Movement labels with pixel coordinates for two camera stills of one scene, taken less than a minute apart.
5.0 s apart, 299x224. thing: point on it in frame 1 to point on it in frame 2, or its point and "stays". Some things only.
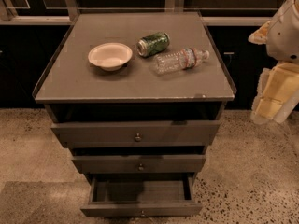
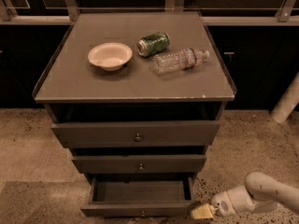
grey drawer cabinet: (137, 96) stays
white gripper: (284, 36) to (220, 204)
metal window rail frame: (174, 2) stays
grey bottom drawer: (141, 194) stays
